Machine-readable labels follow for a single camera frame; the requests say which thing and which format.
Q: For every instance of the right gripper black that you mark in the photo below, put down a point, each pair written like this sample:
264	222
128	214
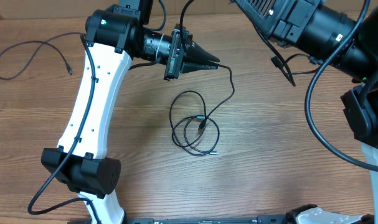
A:
269	15

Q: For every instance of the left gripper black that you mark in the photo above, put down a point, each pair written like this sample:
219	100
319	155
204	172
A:
176	53

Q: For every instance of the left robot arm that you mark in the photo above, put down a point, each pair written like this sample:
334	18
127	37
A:
112	39

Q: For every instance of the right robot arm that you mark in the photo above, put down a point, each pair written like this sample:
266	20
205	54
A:
329	38

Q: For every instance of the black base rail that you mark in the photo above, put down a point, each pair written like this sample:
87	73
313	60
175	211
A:
207	220

